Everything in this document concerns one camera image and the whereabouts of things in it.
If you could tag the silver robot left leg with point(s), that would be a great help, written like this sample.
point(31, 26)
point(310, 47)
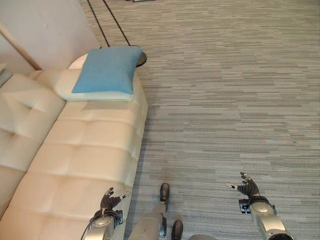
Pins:
point(152, 217)

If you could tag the blue square cushion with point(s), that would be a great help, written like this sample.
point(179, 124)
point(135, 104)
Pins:
point(106, 72)

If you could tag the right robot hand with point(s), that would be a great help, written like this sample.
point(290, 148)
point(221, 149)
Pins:
point(248, 187)

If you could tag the cream square cushion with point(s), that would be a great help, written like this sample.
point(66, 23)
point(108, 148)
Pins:
point(67, 86)

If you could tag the cream leather sofa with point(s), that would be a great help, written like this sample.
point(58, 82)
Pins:
point(72, 150)

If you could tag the light wooden panel edge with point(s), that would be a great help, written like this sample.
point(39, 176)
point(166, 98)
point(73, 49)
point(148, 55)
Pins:
point(18, 43)

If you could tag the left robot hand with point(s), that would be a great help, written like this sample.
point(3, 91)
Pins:
point(109, 200)

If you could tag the round dark side table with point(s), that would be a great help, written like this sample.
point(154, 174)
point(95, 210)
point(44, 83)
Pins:
point(141, 58)

